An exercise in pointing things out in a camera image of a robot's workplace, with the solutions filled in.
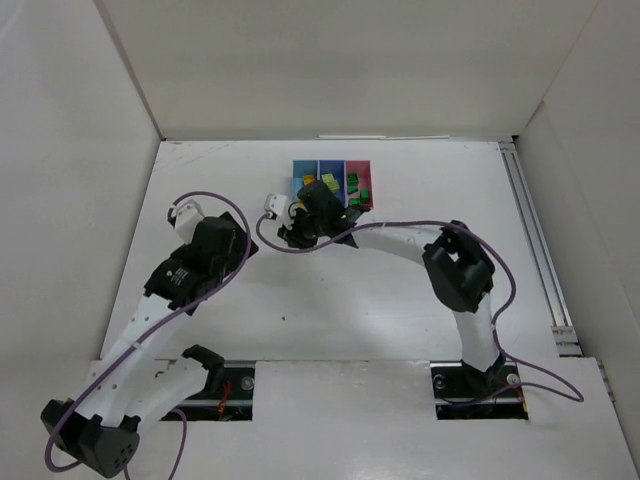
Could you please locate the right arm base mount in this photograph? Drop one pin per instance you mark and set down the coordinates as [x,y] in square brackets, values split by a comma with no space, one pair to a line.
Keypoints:
[464,393]

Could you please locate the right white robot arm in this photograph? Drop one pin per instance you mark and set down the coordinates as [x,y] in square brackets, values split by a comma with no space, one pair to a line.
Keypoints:
[460,271]

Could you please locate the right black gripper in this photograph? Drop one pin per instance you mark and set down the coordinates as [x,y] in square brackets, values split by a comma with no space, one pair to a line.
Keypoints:
[301,228]

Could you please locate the light green lego brick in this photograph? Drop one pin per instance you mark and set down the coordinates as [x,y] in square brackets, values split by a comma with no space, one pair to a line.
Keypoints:
[331,182]

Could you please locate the light blue container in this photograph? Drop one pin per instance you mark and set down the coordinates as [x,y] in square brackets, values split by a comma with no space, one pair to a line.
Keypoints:
[300,170]

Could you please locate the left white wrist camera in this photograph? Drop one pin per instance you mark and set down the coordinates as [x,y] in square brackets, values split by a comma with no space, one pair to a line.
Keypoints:
[184,219]

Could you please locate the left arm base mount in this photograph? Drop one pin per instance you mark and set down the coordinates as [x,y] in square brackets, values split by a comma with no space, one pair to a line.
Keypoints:
[227,392]

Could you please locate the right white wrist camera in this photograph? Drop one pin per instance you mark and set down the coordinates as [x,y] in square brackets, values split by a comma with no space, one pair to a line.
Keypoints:
[279,207]

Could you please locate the aluminium rail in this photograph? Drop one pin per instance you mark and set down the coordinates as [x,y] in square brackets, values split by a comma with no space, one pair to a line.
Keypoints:
[564,334]

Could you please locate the pink container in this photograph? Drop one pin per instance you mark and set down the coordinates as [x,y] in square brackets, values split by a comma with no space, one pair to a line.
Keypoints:
[363,169]

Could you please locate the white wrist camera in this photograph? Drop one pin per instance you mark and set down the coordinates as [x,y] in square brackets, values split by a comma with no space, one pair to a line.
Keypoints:
[279,207]
[184,219]

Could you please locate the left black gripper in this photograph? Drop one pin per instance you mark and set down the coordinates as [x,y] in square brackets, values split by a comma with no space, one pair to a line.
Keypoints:
[232,242]

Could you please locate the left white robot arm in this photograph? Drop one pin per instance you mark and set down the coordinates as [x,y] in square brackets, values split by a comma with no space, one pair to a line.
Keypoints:
[101,426]

